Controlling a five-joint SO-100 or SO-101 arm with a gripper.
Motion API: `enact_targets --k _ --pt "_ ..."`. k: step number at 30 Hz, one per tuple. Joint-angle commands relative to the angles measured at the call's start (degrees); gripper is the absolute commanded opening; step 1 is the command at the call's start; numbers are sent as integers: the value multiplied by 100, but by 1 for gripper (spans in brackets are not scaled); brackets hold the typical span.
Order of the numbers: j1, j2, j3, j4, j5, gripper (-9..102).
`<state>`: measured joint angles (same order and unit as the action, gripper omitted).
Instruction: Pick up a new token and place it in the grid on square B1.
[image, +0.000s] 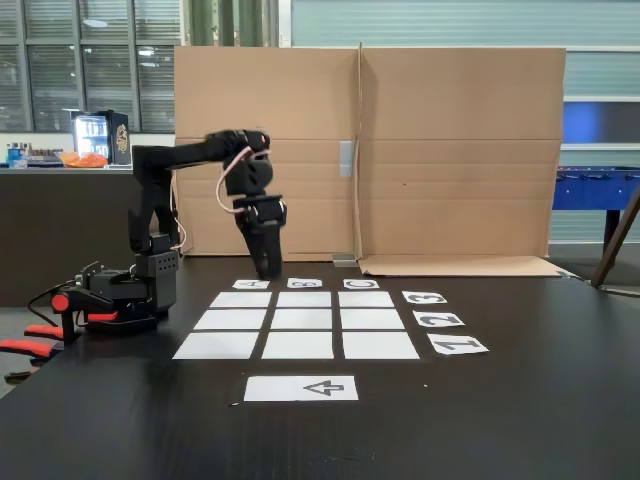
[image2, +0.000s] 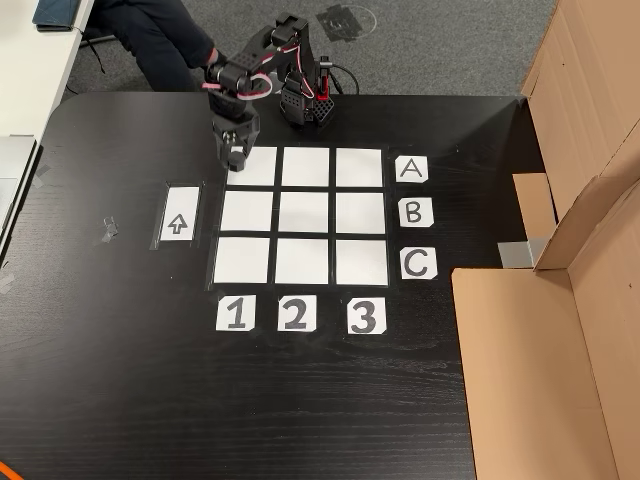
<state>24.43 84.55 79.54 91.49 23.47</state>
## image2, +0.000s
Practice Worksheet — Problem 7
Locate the paper sheet letter B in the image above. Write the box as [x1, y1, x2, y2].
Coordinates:
[398, 197, 434, 229]

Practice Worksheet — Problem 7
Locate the black cable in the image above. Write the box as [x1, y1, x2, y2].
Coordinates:
[327, 63, 361, 96]

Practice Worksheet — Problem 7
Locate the white paper grid square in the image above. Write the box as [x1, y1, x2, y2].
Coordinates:
[274, 238, 330, 285]
[335, 192, 387, 235]
[227, 146, 278, 186]
[213, 237, 271, 284]
[335, 147, 384, 188]
[281, 146, 331, 187]
[221, 191, 275, 233]
[278, 191, 330, 234]
[335, 239, 390, 287]

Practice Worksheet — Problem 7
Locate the crumpled clear tape piece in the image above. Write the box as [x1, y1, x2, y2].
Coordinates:
[94, 216, 120, 246]

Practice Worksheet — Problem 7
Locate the paper sheet letter C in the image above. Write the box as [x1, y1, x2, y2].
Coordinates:
[400, 248, 438, 281]

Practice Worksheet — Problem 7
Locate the white desk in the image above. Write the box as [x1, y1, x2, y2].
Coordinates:
[0, 0, 96, 261]

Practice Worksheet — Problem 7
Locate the paper sheet number 3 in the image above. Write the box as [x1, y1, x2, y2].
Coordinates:
[347, 297, 387, 335]

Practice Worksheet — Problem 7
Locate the grey tape strip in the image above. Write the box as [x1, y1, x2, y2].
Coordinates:
[498, 238, 549, 269]

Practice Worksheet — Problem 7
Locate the black red table clamp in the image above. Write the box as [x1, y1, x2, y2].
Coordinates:
[317, 55, 333, 100]

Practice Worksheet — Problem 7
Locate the person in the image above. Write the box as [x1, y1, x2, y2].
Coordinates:
[92, 0, 226, 94]

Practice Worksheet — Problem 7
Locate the paper sheet number 2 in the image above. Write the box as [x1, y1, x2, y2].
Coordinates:
[277, 294, 318, 332]

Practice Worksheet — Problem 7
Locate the paper sheet letter A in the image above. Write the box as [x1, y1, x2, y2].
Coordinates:
[395, 155, 429, 184]

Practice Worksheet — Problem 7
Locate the large brown cardboard box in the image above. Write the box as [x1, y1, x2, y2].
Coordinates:
[451, 0, 640, 480]

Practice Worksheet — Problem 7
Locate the paper sheet number 1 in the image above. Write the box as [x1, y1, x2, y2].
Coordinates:
[215, 294, 257, 332]

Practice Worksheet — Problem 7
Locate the black floor tape patch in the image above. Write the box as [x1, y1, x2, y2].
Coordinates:
[315, 3, 377, 44]

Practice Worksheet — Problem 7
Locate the paper sheet with arrow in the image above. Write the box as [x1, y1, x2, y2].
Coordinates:
[160, 186, 200, 243]

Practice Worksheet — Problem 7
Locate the dark blue case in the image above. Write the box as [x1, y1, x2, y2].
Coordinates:
[32, 0, 96, 34]

